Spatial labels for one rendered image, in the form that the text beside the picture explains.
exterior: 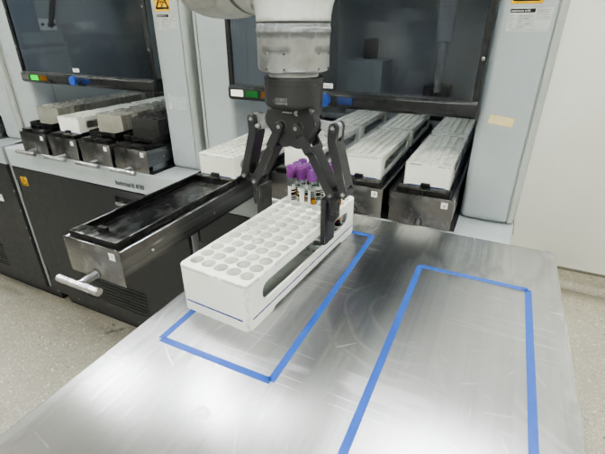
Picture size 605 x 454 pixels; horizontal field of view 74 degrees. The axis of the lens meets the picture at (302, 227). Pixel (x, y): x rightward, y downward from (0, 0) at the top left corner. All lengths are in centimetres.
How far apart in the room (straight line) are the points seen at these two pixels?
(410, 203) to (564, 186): 131
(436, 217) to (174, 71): 81
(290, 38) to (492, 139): 57
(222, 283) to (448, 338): 26
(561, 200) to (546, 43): 133
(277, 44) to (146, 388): 39
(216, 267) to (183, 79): 83
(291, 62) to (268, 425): 38
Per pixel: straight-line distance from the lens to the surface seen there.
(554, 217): 220
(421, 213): 92
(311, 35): 50
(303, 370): 43
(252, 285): 45
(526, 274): 65
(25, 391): 179
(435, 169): 92
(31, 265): 212
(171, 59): 126
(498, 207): 99
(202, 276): 48
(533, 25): 92
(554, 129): 208
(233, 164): 95
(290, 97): 51
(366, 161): 95
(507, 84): 93
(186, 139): 128
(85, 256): 79
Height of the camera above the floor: 113
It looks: 26 degrees down
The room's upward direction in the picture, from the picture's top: straight up
